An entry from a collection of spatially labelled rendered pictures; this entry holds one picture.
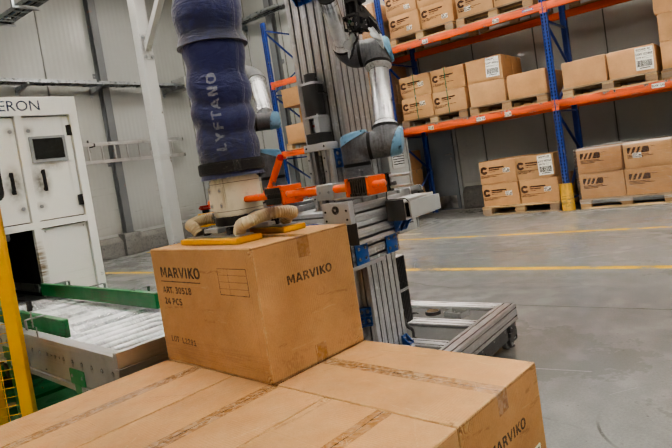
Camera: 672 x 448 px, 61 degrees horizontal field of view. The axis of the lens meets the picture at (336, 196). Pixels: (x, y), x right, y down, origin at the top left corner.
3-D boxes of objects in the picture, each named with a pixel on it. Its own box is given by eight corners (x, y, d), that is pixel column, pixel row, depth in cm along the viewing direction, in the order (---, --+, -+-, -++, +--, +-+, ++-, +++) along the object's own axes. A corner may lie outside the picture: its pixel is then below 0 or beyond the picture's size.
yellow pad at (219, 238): (180, 245, 197) (178, 231, 197) (205, 240, 204) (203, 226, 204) (237, 244, 173) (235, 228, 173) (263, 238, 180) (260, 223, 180)
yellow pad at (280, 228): (225, 235, 211) (223, 222, 210) (247, 230, 218) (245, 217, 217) (284, 233, 187) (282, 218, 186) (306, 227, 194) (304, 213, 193)
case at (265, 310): (168, 358, 204) (149, 249, 202) (255, 324, 232) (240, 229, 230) (273, 385, 162) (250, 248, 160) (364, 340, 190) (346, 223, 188)
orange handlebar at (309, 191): (189, 210, 211) (188, 200, 211) (253, 198, 233) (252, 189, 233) (377, 191, 146) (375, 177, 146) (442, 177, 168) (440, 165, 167)
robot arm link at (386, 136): (372, 163, 241) (360, 48, 255) (407, 158, 238) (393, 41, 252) (367, 155, 230) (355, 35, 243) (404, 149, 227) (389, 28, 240)
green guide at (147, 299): (42, 295, 398) (39, 283, 398) (57, 291, 406) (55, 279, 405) (157, 309, 288) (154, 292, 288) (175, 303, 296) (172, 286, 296)
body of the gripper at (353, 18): (344, 34, 202) (339, 0, 202) (357, 36, 209) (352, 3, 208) (361, 28, 198) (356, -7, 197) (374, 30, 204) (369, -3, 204)
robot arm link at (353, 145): (345, 164, 246) (341, 133, 245) (376, 160, 243) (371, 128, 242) (340, 165, 234) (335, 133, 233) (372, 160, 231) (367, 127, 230)
